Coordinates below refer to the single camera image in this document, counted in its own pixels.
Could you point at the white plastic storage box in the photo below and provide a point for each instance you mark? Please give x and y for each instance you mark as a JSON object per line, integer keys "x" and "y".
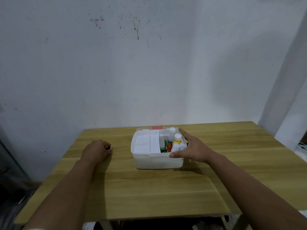
{"x": 156, "y": 161}

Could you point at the small white bottle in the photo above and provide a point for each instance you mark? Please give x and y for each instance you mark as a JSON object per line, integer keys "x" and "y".
{"x": 175, "y": 147}

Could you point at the person's right hand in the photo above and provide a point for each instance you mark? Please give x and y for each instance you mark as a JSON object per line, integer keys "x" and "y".
{"x": 196, "y": 149}

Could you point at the person's left hand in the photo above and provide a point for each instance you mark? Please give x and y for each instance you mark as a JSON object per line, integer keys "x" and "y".
{"x": 94, "y": 150}

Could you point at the white box lid red label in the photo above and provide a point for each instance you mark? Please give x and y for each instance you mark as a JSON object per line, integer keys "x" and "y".
{"x": 157, "y": 128}

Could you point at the person's right forearm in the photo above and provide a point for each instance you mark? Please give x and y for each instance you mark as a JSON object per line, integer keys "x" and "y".
{"x": 251, "y": 194}

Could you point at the green medicine packet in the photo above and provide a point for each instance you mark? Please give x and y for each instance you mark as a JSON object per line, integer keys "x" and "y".
{"x": 163, "y": 146}

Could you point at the person's left thumb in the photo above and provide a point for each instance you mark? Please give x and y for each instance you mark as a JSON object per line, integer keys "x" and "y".
{"x": 108, "y": 148}

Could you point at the yellow bottle white cap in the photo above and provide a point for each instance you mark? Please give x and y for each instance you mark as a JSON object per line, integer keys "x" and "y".
{"x": 177, "y": 140}

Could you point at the person's right thumb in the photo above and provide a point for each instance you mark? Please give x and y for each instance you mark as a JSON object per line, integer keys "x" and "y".
{"x": 178, "y": 154}

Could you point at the person's left forearm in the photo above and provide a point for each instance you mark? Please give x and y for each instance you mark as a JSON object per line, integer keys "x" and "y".
{"x": 64, "y": 196}

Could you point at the white table leg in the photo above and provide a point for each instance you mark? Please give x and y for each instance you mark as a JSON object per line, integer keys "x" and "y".
{"x": 225, "y": 222}

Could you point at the white inner tray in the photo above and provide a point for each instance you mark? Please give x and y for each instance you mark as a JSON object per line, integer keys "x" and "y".
{"x": 146, "y": 144}

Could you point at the small red capped bottle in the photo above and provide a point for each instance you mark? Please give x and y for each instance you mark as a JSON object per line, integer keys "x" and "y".
{"x": 169, "y": 147}

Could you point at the tall white bottle white cap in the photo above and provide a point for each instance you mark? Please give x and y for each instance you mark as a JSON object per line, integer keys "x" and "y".
{"x": 171, "y": 134}

